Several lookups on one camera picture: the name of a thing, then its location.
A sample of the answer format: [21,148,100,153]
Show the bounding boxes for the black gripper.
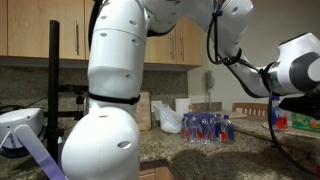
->
[279,95,320,119]

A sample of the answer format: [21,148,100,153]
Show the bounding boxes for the white VR headset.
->
[0,108,45,158]

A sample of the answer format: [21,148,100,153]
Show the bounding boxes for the green tissue box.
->
[292,113,320,133]

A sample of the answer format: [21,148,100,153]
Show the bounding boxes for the wooden cutting board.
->
[136,91,151,130]

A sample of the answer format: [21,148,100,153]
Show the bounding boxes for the wooden chair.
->
[232,102,268,117]

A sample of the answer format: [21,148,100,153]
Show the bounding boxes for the black camera stand pole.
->
[43,19,91,164]

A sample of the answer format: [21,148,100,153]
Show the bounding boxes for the white plastic bag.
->
[153,105,183,134]

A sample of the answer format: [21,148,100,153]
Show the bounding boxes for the wooden wall cabinets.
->
[0,0,205,66]

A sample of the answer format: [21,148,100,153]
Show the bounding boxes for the Fiji water bottle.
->
[271,95,288,132]

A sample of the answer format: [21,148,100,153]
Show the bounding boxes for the wall telephone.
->
[206,70,215,90]

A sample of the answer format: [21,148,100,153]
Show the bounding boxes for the pack of Fiji water bottles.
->
[181,113,235,144]

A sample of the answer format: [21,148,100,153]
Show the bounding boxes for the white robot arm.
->
[61,0,320,180]

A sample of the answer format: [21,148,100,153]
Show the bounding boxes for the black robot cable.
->
[263,66,320,178]

